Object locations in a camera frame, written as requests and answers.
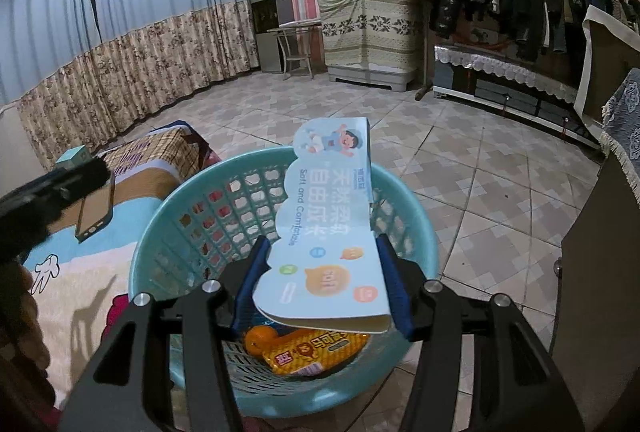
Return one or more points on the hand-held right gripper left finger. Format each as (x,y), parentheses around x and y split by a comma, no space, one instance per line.
(250,284)

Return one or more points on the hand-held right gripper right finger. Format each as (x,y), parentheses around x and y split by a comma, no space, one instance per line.
(396,284)

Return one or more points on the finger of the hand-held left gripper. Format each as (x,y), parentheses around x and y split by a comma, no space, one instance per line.
(60,184)

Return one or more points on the small orange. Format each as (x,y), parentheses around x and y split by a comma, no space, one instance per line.
(260,341)

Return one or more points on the orange snack packet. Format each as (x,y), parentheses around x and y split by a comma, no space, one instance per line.
(310,352)

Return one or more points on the light blue paper card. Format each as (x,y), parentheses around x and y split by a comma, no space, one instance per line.
(325,212)

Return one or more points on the teal plastic basket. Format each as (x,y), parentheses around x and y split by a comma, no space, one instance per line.
(165,222)

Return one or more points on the person's left forearm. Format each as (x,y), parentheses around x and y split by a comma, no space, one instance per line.
(20,312)

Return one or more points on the light blue cardboard box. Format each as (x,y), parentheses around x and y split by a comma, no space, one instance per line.
(75,157)

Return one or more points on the brown phone case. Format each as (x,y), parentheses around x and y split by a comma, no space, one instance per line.
(95,212)

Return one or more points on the printed cartoon blanket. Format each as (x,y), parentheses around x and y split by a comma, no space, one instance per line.
(65,327)

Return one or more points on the blue and floral curtain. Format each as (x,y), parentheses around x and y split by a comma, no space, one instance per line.
(125,12)

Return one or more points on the brown wooden cabinet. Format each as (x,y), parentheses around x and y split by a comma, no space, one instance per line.
(600,287)

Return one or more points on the metal clothes rack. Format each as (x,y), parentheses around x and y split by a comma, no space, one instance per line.
(425,62)

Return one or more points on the low cabinet with lace cloth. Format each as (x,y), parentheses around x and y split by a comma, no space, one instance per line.
(500,67)

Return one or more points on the grey water dispenser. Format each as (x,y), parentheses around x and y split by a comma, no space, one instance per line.
(270,42)

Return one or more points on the cabinet with patterned cover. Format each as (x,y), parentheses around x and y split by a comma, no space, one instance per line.
(370,27)

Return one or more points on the small white folding table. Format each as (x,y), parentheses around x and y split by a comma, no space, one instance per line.
(300,26)

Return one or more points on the grey fringed cloth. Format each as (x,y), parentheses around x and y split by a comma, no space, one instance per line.
(625,112)

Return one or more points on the brown board with white edge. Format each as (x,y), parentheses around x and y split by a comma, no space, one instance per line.
(610,52)

